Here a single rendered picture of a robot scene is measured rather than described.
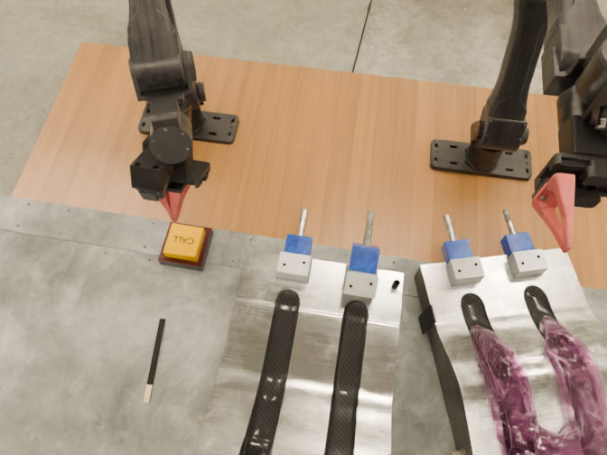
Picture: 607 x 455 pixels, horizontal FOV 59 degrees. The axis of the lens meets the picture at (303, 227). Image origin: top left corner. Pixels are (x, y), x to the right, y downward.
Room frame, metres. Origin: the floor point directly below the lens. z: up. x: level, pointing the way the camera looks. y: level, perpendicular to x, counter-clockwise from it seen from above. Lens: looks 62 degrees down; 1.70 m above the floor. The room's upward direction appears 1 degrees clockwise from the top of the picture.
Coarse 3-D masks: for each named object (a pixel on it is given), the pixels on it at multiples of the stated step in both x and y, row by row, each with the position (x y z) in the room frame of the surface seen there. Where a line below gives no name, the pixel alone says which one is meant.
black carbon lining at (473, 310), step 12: (528, 288) 0.34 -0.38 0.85; (540, 288) 0.33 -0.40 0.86; (468, 300) 0.31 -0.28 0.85; (480, 300) 0.31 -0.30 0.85; (528, 300) 0.32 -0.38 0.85; (540, 300) 0.32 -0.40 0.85; (468, 312) 0.29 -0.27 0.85; (480, 312) 0.29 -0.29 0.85; (540, 312) 0.29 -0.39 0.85; (552, 312) 0.29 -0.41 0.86; (468, 324) 0.27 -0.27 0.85; (480, 324) 0.27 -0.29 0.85
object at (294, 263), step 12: (300, 228) 0.42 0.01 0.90; (288, 240) 0.39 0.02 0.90; (300, 240) 0.39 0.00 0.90; (312, 240) 0.39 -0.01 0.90; (288, 252) 0.37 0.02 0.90; (300, 252) 0.37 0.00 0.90; (288, 264) 0.34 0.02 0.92; (300, 264) 0.34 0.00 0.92; (288, 276) 0.33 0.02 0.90; (300, 276) 0.32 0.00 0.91
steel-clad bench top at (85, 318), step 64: (0, 256) 0.39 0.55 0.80; (64, 256) 0.40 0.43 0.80; (128, 256) 0.40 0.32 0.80; (320, 256) 0.41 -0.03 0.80; (384, 256) 0.41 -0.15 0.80; (0, 320) 0.27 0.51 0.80; (64, 320) 0.28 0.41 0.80; (128, 320) 0.28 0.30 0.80; (192, 320) 0.28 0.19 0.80; (0, 384) 0.17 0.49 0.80; (64, 384) 0.17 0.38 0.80; (128, 384) 0.17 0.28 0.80; (192, 384) 0.18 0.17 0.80; (0, 448) 0.07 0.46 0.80; (64, 448) 0.07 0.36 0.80; (128, 448) 0.08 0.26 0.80; (192, 448) 0.08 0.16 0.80; (448, 448) 0.09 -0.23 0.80
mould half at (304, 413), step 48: (240, 288) 0.31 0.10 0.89; (288, 288) 0.31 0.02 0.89; (336, 288) 0.31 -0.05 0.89; (384, 288) 0.31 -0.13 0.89; (240, 336) 0.23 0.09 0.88; (336, 336) 0.24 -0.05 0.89; (384, 336) 0.24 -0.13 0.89; (240, 384) 0.16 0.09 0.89; (288, 384) 0.16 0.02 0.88; (384, 384) 0.17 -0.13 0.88; (240, 432) 0.09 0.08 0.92; (288, 432) 0.09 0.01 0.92; (384, 432) 0.10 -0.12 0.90
